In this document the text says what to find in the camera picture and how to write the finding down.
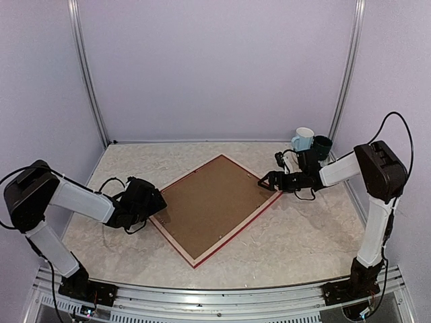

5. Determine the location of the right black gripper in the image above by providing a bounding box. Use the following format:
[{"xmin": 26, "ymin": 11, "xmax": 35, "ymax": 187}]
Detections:
[{"xmin": 257, "ymin": 170, "xmax": 307, "ymax": 193}]

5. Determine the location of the wooden red picture frame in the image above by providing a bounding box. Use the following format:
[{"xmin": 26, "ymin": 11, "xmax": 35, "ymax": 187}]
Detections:
[{"xmin": 147, "ymin": 153, "xmax": 284, "ymax": 269}]

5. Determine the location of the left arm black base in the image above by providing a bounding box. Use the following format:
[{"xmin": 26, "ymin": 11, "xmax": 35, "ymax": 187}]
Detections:
[{"xmin": 59, "ymin": 261, "xmax": 118, "ymax": 307}]

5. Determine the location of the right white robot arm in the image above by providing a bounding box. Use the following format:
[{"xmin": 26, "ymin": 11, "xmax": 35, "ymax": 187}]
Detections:
[{"xmin": 258, "ymin": 141, "xmax": 408, "ymax": 268}]

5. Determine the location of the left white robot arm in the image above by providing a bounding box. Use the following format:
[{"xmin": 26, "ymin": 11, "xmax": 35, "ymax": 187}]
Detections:
[{"xmin": 1, "ymin": 159, "xmax": 167, "ymax": 299}]

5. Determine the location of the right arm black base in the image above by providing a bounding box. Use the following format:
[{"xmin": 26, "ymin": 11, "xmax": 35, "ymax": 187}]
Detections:
[{"xmin": 322, "ymin": 258, "xmax": 385, "ymax": 306}]

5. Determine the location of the light blue mug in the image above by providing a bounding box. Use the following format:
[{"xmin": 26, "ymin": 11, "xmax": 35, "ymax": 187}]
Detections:
[{"xmin": 291, "ymin": 127, "xmax": 314, "ymax": 151}]

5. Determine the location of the dark green mug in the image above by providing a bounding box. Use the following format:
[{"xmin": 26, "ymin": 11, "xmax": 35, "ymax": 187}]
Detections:
[{"xmin": 312, "ymin": 135, "xmax": 333, "ymax": 161}]

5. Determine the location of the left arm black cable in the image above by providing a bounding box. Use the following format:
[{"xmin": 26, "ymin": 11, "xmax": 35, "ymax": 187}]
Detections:
[{"xmin": 100, "ymin": 177, "xmax": 131, "ymax": 194}]

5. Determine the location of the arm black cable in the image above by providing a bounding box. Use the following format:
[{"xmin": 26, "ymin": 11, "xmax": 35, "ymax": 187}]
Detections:
[
  {"xmin": 368, "ymin": 112, "xmax": 415, "ymax": 196},
  {"xmin": 100, "ymin": 177, "xmax": 131, "ymax": 194}
]

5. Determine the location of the aluminium front rail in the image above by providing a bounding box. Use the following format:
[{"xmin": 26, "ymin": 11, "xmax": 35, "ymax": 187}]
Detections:
[{"xmin": 23, "ymin": 265, "xmax": 415, "ymax": 323}]

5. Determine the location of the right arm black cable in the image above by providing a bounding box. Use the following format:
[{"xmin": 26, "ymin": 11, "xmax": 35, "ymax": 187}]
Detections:
[{"xmin": 368, "ymin": 112, "xmax": 415, "ymax": 196}]

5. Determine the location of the right aluminium corner post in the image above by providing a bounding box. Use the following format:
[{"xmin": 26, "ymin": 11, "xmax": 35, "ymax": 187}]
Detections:
[{"xmin": 329, "ymin": 0, "xmax": 366, "ymax": 141}]

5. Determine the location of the aluminium corner post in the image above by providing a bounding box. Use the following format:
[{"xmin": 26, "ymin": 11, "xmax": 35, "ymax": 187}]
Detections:
[
  {"xmin": 329, "ymin": 0, "xmax": 366, "ymax": 141},
  {"xmin": 67, "ymin": 0, "xmax": 110, "ymax": 149}
]

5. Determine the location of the left aluminium corner post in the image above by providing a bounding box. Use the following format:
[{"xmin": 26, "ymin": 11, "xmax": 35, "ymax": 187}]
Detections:
[{"xmin": 67, "ymin": 0, "xmax": 110, "ymax": 149}]

